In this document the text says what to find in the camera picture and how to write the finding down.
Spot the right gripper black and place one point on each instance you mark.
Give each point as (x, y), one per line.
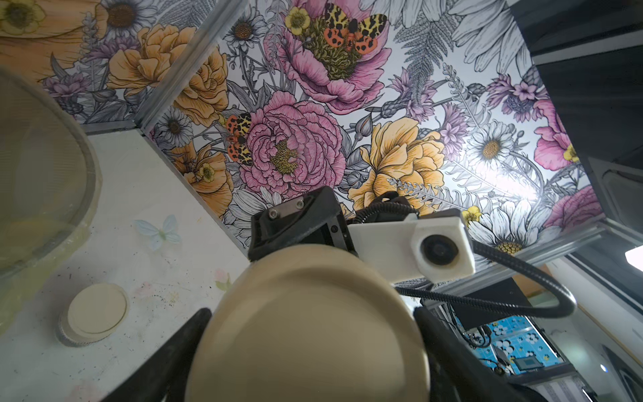
(315, 218)

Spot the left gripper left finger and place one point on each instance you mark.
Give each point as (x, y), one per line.
(164, 376)

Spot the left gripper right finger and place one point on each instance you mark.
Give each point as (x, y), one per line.
(455, 374)

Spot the clear jar beige lid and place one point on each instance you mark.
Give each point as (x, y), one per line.
(310, 323)

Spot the closed beige lid jar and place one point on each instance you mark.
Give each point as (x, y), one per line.
(93, 315)

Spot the yellow bin liner bag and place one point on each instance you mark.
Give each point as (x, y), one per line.
(35, 266)

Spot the mesh waste bin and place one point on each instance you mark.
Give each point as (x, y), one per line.
(49, 177)

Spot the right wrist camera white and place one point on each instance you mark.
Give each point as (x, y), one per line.
(436, 247)

